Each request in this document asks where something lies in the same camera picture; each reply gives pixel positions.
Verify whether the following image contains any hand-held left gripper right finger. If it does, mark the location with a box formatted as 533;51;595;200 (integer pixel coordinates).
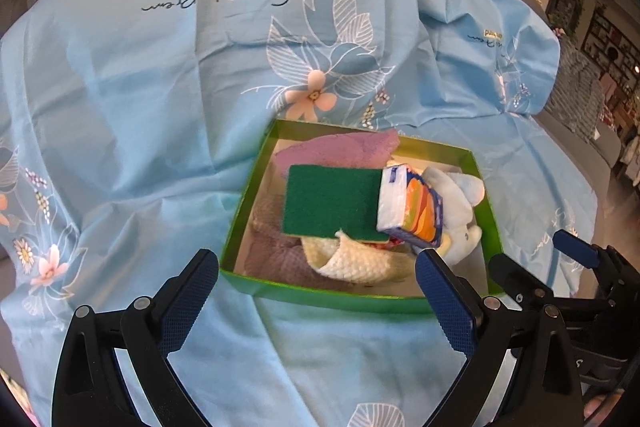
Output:
415;249;586;427

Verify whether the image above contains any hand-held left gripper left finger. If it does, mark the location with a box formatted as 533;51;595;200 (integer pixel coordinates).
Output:
52;249;220;427

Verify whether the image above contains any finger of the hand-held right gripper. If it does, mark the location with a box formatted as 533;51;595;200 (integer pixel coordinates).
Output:
552;229;636;303
487;253;608;315

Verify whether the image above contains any purple mesh cloth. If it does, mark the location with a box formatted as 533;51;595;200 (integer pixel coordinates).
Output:
240;194;326;280

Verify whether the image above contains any blue elephant plush toy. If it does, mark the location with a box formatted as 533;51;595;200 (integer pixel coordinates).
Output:
412;167;486;265

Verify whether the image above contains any cream waffle towel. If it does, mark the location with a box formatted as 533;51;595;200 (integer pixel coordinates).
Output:
300;232;426;283

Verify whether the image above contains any blue orange tissue packet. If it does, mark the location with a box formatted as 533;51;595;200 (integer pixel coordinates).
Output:
375;163;446;250

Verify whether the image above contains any green cardboard box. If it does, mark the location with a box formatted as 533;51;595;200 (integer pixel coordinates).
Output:
219;119;504;314

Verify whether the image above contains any yellow green scrub sponge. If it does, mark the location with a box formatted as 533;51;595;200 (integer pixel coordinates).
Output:
282;164;391;245

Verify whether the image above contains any purple fleece towel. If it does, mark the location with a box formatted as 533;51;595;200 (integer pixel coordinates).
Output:
272;130;401;188

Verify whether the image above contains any grey patterned cushion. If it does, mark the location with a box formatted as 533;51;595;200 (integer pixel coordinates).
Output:
542;42;616;142

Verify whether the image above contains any light blue floral bedsheet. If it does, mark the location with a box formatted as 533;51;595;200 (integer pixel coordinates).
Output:
0;0;598;427

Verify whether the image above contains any pink printed blanket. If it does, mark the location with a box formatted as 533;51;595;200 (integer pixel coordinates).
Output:
0;364;38;427

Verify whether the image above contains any dark wall shelf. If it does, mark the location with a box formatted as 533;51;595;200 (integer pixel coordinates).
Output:
582;2;640;78

